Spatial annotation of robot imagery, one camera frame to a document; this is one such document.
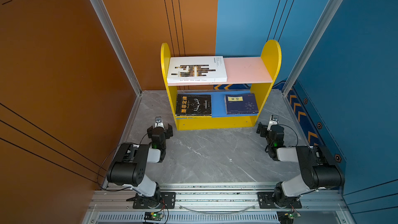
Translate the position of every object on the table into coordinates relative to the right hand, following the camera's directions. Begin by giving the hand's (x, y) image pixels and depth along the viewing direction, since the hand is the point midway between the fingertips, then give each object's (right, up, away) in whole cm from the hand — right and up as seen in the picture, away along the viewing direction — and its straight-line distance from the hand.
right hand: (267, 123), depth 94 cm
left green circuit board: (-62, -40, -23) cm, 77 cm away
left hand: (-65, 0, 0) cm, 65 cm away
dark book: (-46, +11, -4) cm, 47 cm away
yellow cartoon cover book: (-44, +5, -7) cm, 45 cm away
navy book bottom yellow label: (-17, +12, -3) cm, 21 cm away
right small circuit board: (0, -40, -24) cm, 46 cm away
